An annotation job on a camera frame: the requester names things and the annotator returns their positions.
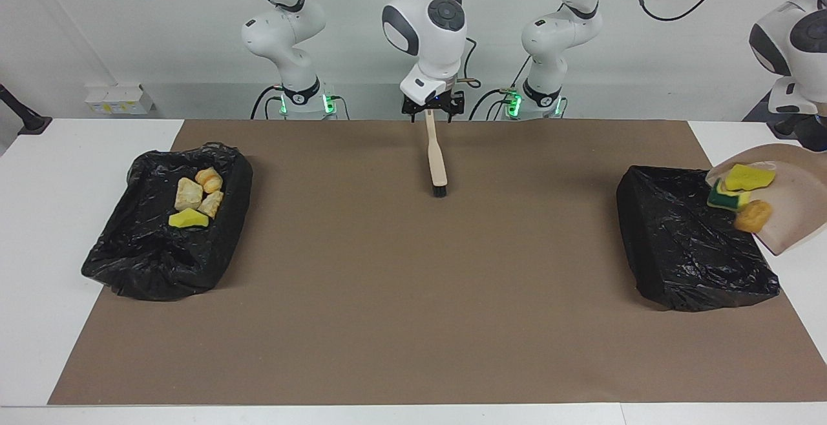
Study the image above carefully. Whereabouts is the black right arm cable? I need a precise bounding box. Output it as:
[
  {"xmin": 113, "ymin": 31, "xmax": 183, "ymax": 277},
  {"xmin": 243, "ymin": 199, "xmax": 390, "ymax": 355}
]
[{"xmin": 457, "ymin": 37, "xmax": 482, "ymax": 88}]

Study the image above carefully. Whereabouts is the brown bread piece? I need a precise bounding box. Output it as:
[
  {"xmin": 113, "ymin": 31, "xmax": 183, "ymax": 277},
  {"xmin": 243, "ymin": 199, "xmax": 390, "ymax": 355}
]
[{"xmin": 734, "ymin": 200, "xmax": 773, "ymax": 233}]

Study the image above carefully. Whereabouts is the beige plastic dustpan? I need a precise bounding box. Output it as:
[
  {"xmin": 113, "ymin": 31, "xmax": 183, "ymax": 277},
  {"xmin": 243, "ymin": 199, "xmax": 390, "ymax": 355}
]
[{"xmin": 706, "ymin": 143, "xmax": 827, "ymax": 256}]

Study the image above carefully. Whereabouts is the black base cable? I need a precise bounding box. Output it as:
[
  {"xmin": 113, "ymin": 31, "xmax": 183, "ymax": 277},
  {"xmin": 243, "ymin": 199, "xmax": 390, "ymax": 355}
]
[
  {"xmin": 468, "ymin": 88, "xmax": 512, "ymax": 120},
  {"xmin": 251, "ymin": 85, "xmax": 285, "ymax": 120}
]

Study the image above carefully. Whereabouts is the bin with tight black bag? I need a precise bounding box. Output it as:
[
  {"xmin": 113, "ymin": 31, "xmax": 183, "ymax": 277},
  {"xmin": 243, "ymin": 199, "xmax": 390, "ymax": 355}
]
[{"xmin": 615, "ymin": 165, "xmax": 781, "ymax": 313}]

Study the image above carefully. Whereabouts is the green and yellow sponge piece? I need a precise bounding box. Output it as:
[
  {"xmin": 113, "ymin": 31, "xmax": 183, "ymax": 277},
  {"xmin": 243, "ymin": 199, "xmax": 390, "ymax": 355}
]
[{"xmin": 707, "ymin": 178, "xmax": 752, "ymax": 213}]

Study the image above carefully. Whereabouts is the pale bread chunk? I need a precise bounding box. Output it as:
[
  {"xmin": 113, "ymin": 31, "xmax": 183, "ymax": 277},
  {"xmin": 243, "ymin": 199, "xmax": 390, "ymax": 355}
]
[
  {"xmin": 174, "ymin": 177, "xmax": 204, "ymax": 211},
  {"xmin": 197, "ymin": 191, "xmax": 225, "ymax": 220}
]

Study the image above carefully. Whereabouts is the black stand leg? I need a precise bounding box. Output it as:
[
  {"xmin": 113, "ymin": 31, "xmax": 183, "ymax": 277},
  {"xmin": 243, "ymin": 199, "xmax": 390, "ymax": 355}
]
[
  {"xmin": 0, "ymin": 83, "xmax": 52, "ymax": 136},
  {"xmin": 767, "ymin": 112, "xmax": 808, "ymax": 138}
]

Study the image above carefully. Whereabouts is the beige hand brush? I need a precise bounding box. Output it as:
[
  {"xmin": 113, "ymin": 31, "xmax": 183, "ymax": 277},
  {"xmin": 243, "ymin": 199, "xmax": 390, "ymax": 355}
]
[{"xmin": 424, "ymin": 110, "xmax": 448, "ymax": 198}]

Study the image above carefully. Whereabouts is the brown table mat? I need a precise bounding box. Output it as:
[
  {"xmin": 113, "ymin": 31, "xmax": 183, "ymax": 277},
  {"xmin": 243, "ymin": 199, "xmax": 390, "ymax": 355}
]
[{"xmin": 48, "ymin": 119, "xmax": 827, "ymax": 406}]

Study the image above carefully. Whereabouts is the white wall socket box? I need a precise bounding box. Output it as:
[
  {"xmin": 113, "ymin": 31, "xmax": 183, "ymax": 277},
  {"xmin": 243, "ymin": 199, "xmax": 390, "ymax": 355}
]
[{"xmin": 85, "ymin": 85, "xmax": 156, "ymax": 116}]

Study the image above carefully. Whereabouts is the bin with loose black bag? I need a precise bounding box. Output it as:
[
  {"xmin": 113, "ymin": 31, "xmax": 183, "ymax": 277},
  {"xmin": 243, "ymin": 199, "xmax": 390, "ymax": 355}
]
[{"xmin": 81, "ymin": 142, "xmax": 253, "ymax": 302}]

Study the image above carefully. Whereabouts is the croissant shaped bread piece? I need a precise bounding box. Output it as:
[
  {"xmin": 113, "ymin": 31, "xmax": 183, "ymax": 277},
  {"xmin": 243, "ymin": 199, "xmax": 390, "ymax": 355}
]
[{"xmin": 195, "ymin": 167, "xmax": 224, "ymax": 194}]

